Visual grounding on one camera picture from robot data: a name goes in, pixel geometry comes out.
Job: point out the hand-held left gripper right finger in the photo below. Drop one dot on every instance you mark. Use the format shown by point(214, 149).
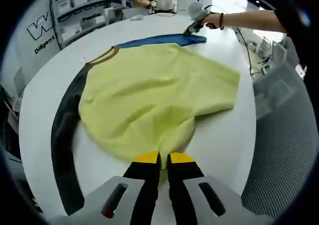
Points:
point(182, 185)

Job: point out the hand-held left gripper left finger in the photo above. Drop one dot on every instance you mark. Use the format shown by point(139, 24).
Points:
point(142, 190)

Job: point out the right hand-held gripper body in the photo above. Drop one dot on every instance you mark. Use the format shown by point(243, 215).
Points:
point(198, 11)

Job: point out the yellow long-sleeved garment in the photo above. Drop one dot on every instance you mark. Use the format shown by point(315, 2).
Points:
point(154, 95)

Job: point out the person's right hand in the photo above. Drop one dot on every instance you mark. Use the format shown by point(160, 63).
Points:
point(213, 21)

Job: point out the pale yellow cloth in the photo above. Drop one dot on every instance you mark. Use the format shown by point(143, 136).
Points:
point(166, 15)

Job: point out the white cloth lump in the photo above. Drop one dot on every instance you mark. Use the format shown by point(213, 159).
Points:
point(137, 17)

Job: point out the grey mesh office chair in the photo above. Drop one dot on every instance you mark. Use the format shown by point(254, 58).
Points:
point(286, 145)

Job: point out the grey metal shelf unit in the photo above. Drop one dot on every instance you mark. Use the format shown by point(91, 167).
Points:
point(82, 16)

